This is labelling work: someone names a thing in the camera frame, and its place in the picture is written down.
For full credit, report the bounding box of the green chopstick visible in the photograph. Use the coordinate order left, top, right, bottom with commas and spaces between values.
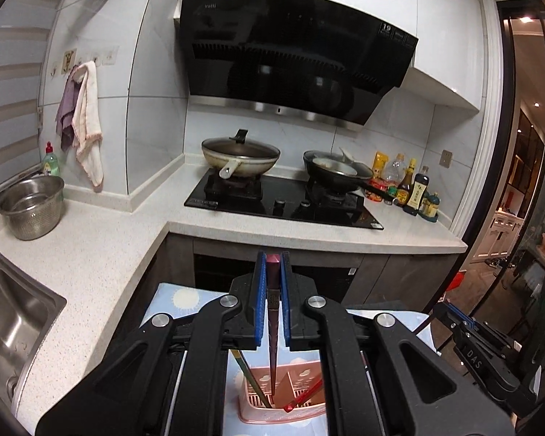
231, 350, 271, 408

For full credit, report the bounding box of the dark red chopstick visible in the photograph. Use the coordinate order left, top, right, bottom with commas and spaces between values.
266, 254, 281, 399

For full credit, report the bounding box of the steel kitchen sink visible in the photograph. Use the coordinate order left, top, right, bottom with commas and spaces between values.
0, 253, 66, 413

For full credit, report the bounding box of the pink perforated utensil holder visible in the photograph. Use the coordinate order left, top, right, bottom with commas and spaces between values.
238, 359, 326, 424

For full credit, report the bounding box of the light blue patterned tablecloth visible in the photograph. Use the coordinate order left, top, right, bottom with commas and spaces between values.
141, 282, 435, 436

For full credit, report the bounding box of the black gas stove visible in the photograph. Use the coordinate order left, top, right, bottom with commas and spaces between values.
185, 169, 384, 230

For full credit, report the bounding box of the red instant noodle cup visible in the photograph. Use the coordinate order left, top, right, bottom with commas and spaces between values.
364, 178, 392, 203

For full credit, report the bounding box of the small green-lid jar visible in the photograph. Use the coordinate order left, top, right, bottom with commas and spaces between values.
418, 192, 440, 222

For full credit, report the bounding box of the brown sauce bottle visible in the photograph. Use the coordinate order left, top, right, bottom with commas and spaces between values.
396, 158, 416, 207

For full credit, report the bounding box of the beige pan with lid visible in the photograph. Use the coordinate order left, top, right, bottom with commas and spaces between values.
201, 129, 280, 180

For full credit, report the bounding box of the clear plastic bottle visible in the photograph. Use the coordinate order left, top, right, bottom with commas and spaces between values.
382, 153, 407, 191

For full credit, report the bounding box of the dark soy sauce bottle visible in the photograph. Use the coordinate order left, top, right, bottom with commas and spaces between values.
403, 165, 430, 215

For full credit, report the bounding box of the yellow seasoning bag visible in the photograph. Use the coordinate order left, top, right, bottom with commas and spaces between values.
372, 151, 389, 179

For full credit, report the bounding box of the steel colander bowl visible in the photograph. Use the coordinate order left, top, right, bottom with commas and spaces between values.
0, 175, 65, 241

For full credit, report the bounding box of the pink hanging towel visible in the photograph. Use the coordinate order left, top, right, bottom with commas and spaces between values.
72, 61, 104, 190

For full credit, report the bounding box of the green dish soap bottle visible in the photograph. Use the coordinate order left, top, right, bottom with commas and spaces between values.
42, 142, 60, 176

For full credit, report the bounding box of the purple hanging cloth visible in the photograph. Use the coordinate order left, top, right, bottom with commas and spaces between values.
56, 65, 80, 153

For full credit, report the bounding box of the black range hood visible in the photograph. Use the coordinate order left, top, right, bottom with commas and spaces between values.
177, 0, 418, 130

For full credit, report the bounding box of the black wok with handle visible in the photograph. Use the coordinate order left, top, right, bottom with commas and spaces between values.
303, 150, 374, 194

